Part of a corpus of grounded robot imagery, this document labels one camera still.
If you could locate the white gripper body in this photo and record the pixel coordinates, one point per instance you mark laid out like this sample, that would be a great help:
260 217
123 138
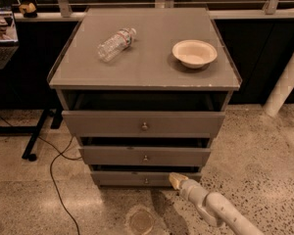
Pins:
188 188

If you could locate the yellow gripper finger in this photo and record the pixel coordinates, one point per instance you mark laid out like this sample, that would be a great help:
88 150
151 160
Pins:
176 179

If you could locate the grey bottom drawer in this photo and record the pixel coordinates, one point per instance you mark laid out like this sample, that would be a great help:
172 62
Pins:
131 178

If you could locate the grey drawer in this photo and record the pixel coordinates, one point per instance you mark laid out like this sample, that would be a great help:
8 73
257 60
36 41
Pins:
131 178
143 124
170 156

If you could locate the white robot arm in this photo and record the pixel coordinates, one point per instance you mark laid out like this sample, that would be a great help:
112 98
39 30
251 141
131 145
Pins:
213 207

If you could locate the grey middle drawer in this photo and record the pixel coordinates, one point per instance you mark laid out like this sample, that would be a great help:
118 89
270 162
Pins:
170 156

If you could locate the grey drawer cabinet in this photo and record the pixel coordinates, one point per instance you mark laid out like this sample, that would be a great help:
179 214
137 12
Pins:
145 77

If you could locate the grey top drawer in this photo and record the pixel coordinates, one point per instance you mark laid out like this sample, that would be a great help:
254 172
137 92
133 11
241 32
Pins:
143 124

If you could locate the white paper bowl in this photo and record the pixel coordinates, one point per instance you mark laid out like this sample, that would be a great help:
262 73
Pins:
194 54

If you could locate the clear plastic water bottle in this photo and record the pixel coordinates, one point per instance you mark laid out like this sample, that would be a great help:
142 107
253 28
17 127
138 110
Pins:
116 43

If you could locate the white pillar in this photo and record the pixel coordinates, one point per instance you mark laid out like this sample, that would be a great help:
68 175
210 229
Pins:
281 90

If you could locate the laptop on side table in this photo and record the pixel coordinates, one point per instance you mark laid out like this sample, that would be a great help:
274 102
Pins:
9 41

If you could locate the yellow black object on ledge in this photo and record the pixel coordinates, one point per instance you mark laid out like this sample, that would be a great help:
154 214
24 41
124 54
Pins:
28 9

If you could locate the black side table frame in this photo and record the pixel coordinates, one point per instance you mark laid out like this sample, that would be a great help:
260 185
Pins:
33 131

